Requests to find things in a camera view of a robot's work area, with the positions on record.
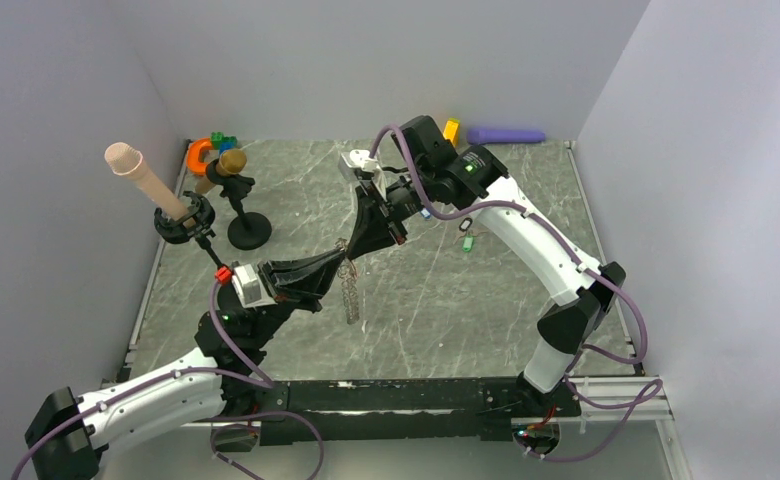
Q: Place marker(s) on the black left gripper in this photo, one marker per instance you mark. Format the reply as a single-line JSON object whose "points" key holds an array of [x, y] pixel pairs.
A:
{"points": [[300, 282]]}

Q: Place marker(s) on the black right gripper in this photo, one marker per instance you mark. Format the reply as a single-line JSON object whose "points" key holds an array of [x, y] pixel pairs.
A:
{"points": [[372, 228]]}

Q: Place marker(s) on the metal disc with keyrings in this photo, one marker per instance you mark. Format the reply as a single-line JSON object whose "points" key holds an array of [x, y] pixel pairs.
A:
{"points": [[348, 275]]}

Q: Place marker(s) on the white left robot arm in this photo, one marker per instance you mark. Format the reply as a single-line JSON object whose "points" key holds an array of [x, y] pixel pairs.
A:
{"points": [[72, 435]]}

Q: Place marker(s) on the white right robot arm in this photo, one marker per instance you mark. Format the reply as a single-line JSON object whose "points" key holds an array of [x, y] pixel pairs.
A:
{"points": [[475, 185]]}

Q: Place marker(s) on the black short microphone stand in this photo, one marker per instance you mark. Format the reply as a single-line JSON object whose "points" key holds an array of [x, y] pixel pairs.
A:
{"points": [[249, 230]]}

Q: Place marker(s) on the black tag key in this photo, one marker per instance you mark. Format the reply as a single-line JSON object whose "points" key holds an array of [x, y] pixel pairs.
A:
{"points": [[465, 225]]}

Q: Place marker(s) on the green tag key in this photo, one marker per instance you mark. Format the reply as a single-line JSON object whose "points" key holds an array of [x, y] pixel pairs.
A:
{"points": [[468, 239]]}

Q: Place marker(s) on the yellow block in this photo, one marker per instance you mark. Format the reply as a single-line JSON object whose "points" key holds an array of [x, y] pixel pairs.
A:
{"points": [[451, 131]]}

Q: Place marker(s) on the purple cylinder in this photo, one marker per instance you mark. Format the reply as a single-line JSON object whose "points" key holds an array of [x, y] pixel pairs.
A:
{"points": [[485, 135]]}

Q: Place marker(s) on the gold microphone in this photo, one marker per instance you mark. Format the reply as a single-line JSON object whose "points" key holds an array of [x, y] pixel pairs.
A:
{"points": [[230, 163]]}

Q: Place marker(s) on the orange horseshoe toy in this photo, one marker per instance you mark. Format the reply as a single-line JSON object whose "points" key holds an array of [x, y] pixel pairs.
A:
{"points": [[195, 156]]}

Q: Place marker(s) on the green blue toy bricks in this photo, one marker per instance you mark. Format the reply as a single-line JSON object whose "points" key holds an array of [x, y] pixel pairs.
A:
{"points": [[221, 142]]}

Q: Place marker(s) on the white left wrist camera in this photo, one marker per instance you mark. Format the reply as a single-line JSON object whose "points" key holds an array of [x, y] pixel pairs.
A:
{"points": [[245, 289]]}

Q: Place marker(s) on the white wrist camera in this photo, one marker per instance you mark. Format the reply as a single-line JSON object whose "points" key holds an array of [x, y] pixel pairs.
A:
{"points": [[245, 289], [357, 164]]}

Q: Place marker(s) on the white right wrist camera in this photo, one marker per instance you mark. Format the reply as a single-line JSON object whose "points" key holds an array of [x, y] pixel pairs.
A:
{"points": [[357, 164]]}

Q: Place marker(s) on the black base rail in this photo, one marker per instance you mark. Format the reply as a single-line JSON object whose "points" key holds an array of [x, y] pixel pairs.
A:
{"points": [[489, 408]]}

